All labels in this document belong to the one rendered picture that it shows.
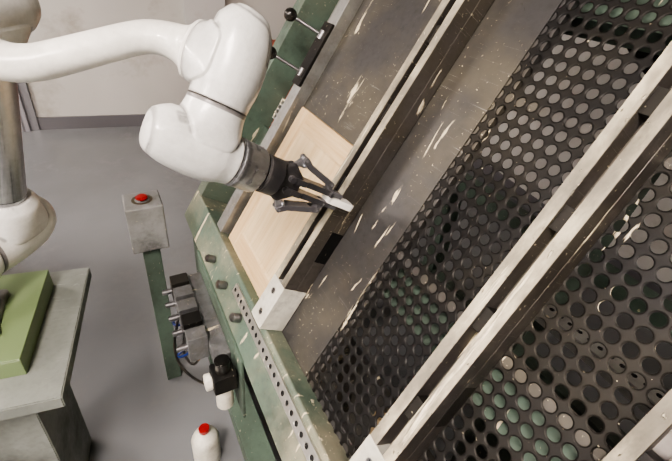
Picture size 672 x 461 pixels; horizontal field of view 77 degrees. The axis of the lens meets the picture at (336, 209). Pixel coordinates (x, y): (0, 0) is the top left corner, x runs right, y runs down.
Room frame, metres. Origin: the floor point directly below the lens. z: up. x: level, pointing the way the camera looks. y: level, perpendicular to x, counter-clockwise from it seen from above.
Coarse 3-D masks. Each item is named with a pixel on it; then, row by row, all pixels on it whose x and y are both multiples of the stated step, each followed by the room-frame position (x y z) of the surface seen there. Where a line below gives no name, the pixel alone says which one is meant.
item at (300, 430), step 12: (240, 288) 0.87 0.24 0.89; (240, 300) 0.83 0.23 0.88; (252, 324) 0.75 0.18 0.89; (252, 336) 0.72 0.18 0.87; (264, 348) 0.68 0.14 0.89; (264, 360) 0.65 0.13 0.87; (276, 372) 0.61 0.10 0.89; (276, 384) 0.59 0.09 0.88; (288, 396) 0.55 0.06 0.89; (288, 408) 0.53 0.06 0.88; (300, 420) 0.50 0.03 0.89; (300, 432) 0.48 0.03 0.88; (300, 444) 0.47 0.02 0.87; (312, 444) 0.46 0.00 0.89; (312, 456) 0.44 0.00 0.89
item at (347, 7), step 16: (352, 0) 1.33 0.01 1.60; (336, 16) 1.32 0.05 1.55; (352, 16) 1.33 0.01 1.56; (336, 32) 1.30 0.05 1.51; (320, 64) 1.28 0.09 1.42; (288, 96) 1.27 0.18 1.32; (304, 96) 1.26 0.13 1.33; (288, 112) 1.23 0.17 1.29; (272, 128) 1.24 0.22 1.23; (288, 128) 1.23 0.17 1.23; (272, 144) 1.20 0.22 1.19; (240, 192) 1.16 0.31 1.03; (240, 208) 1.15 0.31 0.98; (224, 224) 1.12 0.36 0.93
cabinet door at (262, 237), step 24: (312, 120) 1.15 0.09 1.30; (288, 144) 1.16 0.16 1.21; (312, 144) 1.09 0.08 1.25; (336, 144) 1.01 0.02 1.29; (336, 168) 0.96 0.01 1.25; (312, 192) 0.96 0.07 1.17; (240, 216) 1.12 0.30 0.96; (264, 216) 1.04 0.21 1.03; (288, 216) 0.97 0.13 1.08; (240, 240) 1.05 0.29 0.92; (264, 240) 0.98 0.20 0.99; (288, 240) 0.91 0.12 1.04; (264, 264) 0.91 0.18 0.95; (264, 288) 0.85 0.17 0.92
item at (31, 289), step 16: (32, 272) 0.93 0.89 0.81; (48, 272) 0.94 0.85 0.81; (0, 288) 0.85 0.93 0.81; (16, 288) 0.86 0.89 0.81; (32, 288) 0.87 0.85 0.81; (48, 288) 0.91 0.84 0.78; (16, 304) 0.80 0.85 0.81; (32, 304) 0.81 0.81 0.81; (16, 320) 0.75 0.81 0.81; (32, 320) 0.76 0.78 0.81; (0, 336) 0.70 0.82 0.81; (16, 336) 0.70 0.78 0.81; (32, 336) 0.73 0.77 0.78; (0, 352) 0.65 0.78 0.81; (16, 352) 0.66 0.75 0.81; (32, 352) 0.70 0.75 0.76; (0, 368) 0.62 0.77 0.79; (16, 368) 0.63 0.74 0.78
